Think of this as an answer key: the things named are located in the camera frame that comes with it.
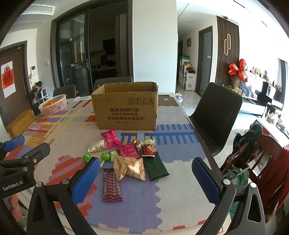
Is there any dark green snack packet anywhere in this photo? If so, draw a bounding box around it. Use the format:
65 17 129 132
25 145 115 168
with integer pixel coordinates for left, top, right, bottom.
143 152 169 181

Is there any black chair behind box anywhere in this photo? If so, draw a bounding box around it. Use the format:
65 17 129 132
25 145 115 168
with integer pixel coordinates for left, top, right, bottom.
94 76 133 90

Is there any yellow woven box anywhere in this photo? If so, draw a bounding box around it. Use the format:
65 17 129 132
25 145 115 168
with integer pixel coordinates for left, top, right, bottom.
7 109 35 138

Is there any beige orange snack bag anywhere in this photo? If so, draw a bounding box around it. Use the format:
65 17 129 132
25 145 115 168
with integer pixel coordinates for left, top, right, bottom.
114 156 145 181

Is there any maroon striped snack bar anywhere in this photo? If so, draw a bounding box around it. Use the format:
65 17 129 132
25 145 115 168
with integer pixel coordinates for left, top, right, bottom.
102 168 122 202

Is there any green lollipop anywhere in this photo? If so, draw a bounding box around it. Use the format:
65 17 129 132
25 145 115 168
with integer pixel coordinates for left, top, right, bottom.
100 152 111 167

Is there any red gold candy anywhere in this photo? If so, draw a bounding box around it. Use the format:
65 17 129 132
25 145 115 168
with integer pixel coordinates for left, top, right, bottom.
132 139 143 152

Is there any red small snack packet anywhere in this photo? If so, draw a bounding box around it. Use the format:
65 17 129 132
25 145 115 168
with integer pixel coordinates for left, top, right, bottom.
142 144 155 157

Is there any black chair right side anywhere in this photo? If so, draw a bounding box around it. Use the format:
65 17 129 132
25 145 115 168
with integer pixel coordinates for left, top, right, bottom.
189 82 243 156

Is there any brown cardboard box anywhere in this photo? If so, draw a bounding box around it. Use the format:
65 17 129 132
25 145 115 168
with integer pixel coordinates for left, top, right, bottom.
91 82 158 130

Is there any wooden chair with clothes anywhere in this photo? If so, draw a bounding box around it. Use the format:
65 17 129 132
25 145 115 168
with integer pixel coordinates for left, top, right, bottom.
220 124 288 221

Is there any pink snack packet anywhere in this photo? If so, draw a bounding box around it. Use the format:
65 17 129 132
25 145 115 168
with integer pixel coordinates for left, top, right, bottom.
100 129 122 149
117 143 140 159

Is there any red foil balloon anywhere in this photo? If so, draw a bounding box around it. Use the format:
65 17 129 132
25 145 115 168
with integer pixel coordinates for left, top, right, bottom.
228 59 248 82

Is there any person left hand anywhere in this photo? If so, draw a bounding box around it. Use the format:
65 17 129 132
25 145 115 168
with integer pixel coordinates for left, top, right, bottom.
9 194 27 223

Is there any white basket of oranges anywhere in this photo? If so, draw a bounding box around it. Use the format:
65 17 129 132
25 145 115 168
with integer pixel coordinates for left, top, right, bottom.
39 94 67 117

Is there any pale green candy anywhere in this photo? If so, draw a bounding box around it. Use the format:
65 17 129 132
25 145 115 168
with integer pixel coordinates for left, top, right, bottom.
143 139 155 145

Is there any colourful patterned table mat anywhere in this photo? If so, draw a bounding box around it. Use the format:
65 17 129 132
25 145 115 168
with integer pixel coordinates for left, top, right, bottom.
7 98 214 234

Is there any white storage shelf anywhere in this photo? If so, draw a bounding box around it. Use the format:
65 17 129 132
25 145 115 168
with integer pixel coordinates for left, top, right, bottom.
179 56 196 91

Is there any yellow green candy packet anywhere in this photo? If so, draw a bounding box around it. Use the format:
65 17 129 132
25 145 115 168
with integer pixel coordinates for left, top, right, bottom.
109 150 118 163

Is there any black chair far left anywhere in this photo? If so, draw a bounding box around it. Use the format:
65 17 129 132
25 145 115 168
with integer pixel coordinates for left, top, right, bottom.
53 84 76 99

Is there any red fu door poster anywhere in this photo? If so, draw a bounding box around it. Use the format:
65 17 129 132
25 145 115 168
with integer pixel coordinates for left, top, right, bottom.
1 61 16 98

